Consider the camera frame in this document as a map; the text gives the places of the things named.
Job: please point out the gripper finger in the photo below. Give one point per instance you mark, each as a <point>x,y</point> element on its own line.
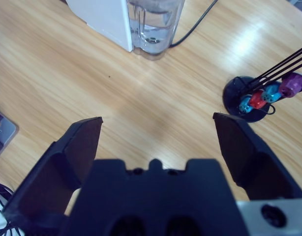
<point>254,162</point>
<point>57,167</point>

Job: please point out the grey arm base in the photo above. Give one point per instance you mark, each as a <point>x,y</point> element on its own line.
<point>7,130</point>

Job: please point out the teal coffee capsule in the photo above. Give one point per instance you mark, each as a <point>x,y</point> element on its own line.
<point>245,105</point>
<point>271,93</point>

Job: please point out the red coffee capsule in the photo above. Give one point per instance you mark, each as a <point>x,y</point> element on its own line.
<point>258,99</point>

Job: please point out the purple coffee capsule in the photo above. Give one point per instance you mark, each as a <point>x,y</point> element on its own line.
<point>292,84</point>

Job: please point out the white capsule coffee machine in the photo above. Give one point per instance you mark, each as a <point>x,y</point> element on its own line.
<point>101,17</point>

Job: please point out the black capsule holder stand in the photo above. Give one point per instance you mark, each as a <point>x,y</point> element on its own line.
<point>233,88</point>

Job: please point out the clear water tank grey lid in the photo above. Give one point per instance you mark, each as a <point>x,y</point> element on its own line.
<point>156,37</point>

